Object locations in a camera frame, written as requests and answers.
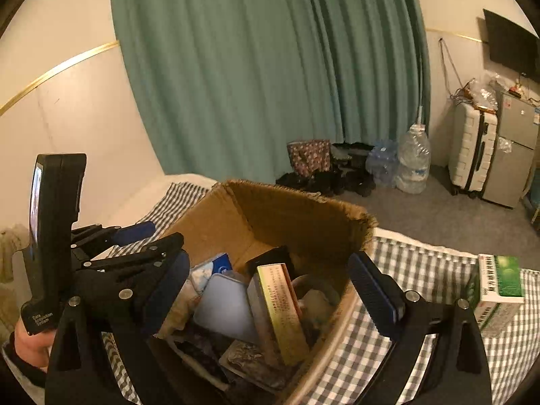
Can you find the green white checkered cloth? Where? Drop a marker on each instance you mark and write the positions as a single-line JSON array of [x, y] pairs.
[[422, 270]]

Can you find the small black box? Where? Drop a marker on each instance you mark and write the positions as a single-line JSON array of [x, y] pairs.
[[270, 259]]

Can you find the red yellow box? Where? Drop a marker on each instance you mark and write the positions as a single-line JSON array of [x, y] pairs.
[[282, 325]]

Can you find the floral fabric bag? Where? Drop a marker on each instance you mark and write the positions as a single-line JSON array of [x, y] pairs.
[[308, 158]]

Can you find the green white medicine box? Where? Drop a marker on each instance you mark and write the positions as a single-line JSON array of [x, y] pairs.
[[502, 278]]

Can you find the pack of water bottles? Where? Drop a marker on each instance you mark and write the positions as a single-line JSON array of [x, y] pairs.
[[382, 162]]

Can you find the black wall television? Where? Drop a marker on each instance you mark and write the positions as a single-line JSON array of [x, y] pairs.
[[510, 42]]

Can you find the wide green curtain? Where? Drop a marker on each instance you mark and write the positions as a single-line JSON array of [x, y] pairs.
[[253, 71]]

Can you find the brown cardboard box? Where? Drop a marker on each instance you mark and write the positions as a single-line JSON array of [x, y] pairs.
[[295, 215]]

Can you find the pile of dark shoes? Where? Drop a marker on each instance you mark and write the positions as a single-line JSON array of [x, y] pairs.
[[337, 179]]

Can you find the blue white tissue pack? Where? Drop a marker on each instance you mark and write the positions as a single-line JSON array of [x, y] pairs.
[[215, 268]]

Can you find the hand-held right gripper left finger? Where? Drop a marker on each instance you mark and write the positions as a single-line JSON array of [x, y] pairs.
[[166, 295]]

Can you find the person's left forearm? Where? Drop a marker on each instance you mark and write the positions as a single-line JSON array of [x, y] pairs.
[[19, 379]]

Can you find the silver small fridge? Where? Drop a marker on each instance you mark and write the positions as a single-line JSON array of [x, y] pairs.
[[512, 156]]

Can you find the white suitcase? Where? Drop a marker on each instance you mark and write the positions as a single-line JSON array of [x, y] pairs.
[[472, 147]]

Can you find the person's left hand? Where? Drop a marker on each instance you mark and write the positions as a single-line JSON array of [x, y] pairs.
[[31, 346]]

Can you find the large clear water jug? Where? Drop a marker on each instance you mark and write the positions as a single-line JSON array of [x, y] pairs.
[[413, 160]]

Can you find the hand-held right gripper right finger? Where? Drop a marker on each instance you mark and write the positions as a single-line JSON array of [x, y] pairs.
[[373, 293]]

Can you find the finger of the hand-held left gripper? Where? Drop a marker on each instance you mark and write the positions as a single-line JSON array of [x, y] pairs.
[[135, 232], [139, 261]]

